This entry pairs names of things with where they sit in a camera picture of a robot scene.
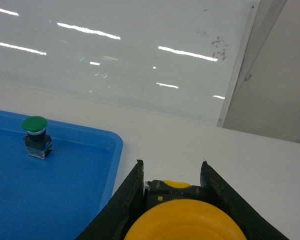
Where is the yellow push button switch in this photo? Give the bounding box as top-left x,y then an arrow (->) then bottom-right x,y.
124,180 -> 246,240

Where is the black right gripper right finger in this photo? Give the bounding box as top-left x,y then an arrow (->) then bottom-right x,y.
200,161 -> 287,240

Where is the blue plastic tray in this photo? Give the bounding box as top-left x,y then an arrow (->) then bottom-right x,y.
0,110 -> 123,240

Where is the white glossy back panel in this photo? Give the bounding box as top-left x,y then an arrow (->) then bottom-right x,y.
0,0 -> 259,126

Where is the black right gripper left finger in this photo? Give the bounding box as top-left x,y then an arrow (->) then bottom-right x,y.
76,159 -> 144,240

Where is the green push button switch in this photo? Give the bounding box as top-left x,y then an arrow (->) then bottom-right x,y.
22,116 -> 54,160

